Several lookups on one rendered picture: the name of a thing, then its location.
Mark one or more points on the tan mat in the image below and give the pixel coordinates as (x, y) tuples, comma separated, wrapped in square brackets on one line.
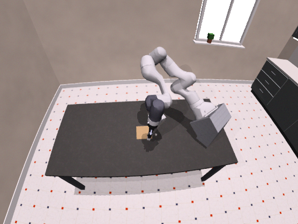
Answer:
[(142, 132)]

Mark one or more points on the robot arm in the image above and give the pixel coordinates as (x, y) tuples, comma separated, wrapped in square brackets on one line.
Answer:
[(156, 104)]

